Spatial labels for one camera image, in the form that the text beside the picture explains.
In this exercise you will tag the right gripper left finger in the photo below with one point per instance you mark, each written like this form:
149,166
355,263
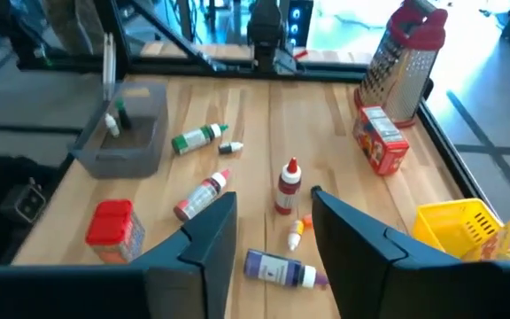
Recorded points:
193,266

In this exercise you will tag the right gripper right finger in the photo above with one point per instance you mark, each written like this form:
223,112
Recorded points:
357,257

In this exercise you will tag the red smoked paprika tin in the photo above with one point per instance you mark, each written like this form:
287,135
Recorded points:
113,221

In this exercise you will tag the red Froot Loops cereal box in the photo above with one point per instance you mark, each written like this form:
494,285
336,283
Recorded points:
379,146

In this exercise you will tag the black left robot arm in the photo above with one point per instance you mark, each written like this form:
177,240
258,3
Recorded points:
266,26

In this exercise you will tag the yellow dropper bottle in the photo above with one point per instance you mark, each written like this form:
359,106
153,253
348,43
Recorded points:
295,235

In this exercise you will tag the red food colouring bottle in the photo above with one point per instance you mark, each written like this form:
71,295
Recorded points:
288,190
199,197

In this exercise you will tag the purple food colouring bottle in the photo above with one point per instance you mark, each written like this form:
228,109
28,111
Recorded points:
277,268

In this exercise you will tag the yellow plastic basket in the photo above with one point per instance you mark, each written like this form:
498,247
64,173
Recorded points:
445,226

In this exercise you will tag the green food colouring bottle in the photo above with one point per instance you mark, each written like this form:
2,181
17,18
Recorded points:
193,139

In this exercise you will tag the grey translucent plastic bin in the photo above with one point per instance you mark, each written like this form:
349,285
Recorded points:
135,150

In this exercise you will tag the black box with sockets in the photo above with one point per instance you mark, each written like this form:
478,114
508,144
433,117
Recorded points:
22,204

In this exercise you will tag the black computer with blue lights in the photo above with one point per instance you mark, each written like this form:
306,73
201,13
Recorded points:
299,31

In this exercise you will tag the black aluminium table frame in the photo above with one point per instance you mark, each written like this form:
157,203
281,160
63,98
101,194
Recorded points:
184,71

